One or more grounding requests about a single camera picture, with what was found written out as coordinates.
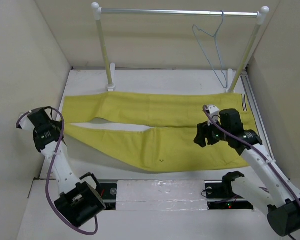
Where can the yellow-green trousers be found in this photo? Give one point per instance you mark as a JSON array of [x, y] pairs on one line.
[[154, 132]]

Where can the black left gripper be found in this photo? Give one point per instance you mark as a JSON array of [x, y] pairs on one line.
[[57, 123]]

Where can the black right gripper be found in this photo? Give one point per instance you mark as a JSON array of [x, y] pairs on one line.
[[204, 130]]

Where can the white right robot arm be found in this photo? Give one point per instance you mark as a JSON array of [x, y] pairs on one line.
[[280, 200]]

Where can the white and silver clothes rack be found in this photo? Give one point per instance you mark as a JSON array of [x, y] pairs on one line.
[[160, 39]]

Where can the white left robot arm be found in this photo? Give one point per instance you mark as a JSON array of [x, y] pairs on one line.
[[75, 200]]

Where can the light blue wire hanger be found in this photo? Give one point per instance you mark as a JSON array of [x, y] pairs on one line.
[[209, 46]]

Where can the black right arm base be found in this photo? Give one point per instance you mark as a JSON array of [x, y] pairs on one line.
[[220, 196]]

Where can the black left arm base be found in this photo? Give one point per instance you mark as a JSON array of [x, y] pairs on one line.
[[108, 191]]

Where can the aluminium rail at right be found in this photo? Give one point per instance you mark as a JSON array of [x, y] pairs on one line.
[[256, 112]]

